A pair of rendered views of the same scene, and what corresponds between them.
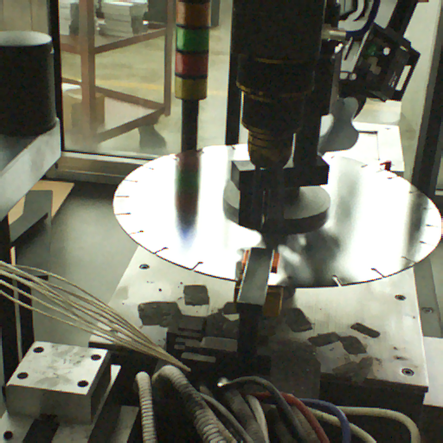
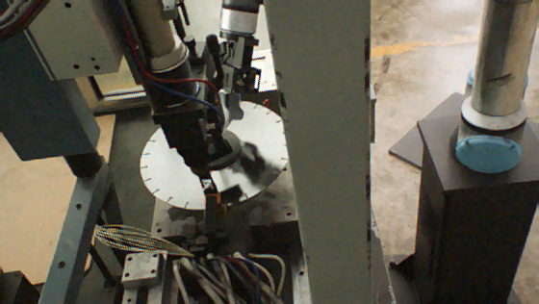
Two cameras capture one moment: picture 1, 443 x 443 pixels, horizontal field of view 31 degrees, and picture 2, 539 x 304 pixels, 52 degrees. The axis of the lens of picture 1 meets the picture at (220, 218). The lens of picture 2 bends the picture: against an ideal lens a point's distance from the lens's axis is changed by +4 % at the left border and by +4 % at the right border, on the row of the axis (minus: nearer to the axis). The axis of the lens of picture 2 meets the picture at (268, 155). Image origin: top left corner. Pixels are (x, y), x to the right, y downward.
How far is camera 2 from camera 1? 0.48 m
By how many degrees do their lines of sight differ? 19
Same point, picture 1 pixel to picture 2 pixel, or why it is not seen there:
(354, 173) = (250, 114)
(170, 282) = not seen: hidden behind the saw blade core
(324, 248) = (240, 176)
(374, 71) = (242, 85)
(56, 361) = (139, 263)
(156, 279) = not seen: hidden behind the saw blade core
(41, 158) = (102, 180)
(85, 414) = (158, 282)
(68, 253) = (126, 165)
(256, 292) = (211, 225)
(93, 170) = (122, 103)
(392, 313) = (281, 181)
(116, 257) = not seen: hidden behind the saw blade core
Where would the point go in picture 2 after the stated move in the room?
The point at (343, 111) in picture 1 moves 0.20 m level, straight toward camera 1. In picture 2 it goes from (234, 98) to (232, 166)
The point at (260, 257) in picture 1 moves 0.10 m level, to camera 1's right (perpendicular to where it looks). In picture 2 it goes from (210, 202) to (262, 190)
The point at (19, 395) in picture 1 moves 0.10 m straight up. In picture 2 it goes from (128, 283) to (111, 253)
